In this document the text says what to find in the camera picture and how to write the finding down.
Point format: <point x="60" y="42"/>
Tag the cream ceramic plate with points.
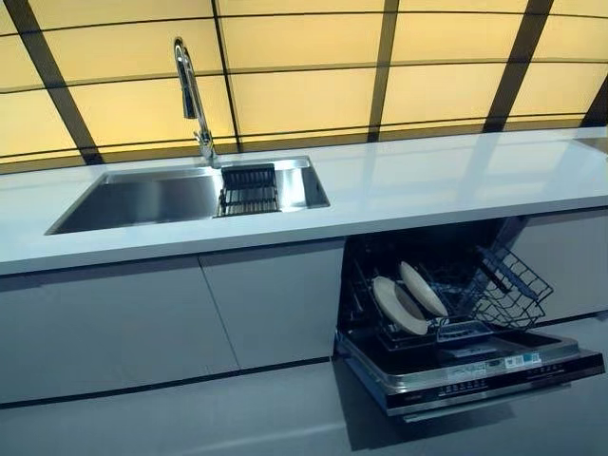
<point x="423" y="287"/>
<point x="389" y="299"/>

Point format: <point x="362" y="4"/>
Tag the built-in dishwasher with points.
<point x="354" y="256"/>

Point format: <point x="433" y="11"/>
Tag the black tined dishwasher plate rack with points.
<point x="456" y="294"/>

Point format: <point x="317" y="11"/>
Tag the black steel dishwasher door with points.
<point x="427" y="375"/>

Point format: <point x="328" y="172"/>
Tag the black dish drying rack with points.
<point x="247" y="190"/>

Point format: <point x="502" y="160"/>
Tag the stainless steel kitchen sink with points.
<point x="142" y="199"/>

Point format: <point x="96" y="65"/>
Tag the chrome pull-down kitchen faucet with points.
<point x="190" y="90"/>

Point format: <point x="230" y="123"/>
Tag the white cabinet side panel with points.
<point x="565" y="266"/>

